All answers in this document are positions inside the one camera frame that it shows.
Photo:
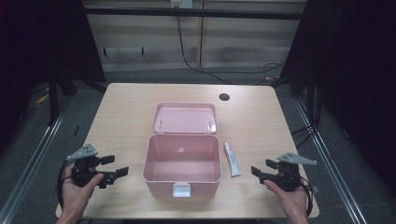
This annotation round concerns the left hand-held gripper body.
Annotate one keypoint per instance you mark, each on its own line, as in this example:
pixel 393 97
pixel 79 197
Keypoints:
pixel 82 174

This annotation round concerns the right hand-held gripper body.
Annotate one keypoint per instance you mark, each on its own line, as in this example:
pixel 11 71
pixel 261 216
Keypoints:
pixel 288 177

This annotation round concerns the white ointment tube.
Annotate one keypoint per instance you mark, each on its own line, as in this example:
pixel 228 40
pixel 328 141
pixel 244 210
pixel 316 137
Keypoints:
pixel 232 160

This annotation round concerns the pink storage box with lid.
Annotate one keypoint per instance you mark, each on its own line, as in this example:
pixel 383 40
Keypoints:
pixel 183 155

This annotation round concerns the person's left hand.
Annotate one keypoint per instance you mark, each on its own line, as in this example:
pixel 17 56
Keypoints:
pixel 74 196

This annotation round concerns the person's right hand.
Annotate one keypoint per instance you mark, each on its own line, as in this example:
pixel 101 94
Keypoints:
pixel 292 202

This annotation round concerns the small black floor piece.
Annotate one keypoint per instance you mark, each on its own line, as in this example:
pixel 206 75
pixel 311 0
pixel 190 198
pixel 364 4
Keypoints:
pixel 76 130

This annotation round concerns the black metal stand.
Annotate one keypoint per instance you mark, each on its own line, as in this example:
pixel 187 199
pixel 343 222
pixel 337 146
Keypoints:
pixel 53 99

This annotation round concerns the dark round table grommet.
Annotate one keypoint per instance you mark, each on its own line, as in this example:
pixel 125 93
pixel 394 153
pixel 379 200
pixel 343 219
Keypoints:
pixel 224 96

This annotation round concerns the yellow floor marker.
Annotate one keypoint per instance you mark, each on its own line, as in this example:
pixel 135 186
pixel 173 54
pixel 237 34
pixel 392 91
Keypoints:
pixel 42 99

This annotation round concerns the black curtain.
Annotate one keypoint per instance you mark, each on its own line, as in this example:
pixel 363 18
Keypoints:
pixel 355 62
pixel 40 40

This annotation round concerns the metal floor rail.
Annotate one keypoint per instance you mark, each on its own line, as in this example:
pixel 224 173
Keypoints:
pixel 330 168
pixel 31 158

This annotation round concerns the black horizontal frame bar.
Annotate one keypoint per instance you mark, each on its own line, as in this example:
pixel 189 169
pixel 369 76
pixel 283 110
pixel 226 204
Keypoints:
pixel 193 13

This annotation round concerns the white wall socket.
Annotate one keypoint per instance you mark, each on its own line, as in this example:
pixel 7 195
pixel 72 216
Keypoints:
pixel 182 3

